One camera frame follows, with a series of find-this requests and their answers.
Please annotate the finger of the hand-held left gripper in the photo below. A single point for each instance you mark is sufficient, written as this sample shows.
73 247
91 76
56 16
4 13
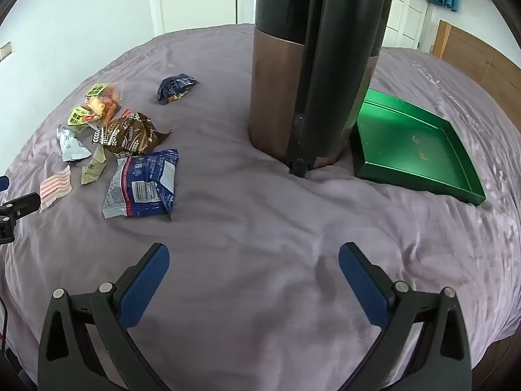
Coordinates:
2 182
20 204

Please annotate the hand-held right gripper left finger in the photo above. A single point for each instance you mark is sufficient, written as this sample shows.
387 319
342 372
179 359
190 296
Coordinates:
145 285

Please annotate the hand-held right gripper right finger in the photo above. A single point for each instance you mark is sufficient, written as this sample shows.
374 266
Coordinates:
362 289

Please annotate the red striped snack packet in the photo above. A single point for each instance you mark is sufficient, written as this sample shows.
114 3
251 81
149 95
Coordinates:
55 187

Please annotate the silver snack packet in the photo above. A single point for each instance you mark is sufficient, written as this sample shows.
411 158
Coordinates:
71 146

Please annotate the olive small snack packet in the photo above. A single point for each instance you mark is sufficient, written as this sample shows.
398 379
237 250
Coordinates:
91 169

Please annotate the blue white snack packet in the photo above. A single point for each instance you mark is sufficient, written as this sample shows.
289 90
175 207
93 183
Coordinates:
142 183

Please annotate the clear dried fruit packet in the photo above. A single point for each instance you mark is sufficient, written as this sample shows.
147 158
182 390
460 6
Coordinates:
104 104

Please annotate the brown snack packet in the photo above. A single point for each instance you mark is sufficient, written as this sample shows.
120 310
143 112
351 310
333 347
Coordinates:
130 132

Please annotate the green tray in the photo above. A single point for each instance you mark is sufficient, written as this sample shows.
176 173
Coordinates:
411 142

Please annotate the purple bedsheet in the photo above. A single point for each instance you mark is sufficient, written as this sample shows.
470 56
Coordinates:
244 220

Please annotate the dark blue snack packet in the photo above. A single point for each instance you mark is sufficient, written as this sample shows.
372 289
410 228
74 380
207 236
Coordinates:
173 87

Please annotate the wooden headboard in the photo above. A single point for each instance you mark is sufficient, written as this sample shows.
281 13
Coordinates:
476 53

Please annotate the white door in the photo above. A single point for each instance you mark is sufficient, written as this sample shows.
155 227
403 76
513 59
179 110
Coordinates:
195 0

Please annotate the white wardrobe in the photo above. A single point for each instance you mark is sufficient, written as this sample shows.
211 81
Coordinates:
407 4

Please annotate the wall switch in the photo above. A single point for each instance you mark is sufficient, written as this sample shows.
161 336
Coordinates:
5 50

